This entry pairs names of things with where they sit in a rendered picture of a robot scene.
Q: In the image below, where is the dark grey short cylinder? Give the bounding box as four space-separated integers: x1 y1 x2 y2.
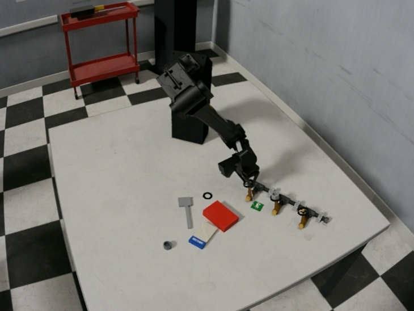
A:
163 241 172 250

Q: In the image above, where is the green tag with silver chain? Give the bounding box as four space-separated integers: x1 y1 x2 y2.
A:
251 199 264 211

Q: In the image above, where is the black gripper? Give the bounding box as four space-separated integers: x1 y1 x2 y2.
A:
235 164 260 188

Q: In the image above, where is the red block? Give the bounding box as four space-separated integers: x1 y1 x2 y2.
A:
202 200 239 232

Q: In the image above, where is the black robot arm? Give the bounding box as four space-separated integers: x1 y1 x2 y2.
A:
156 52 257 178

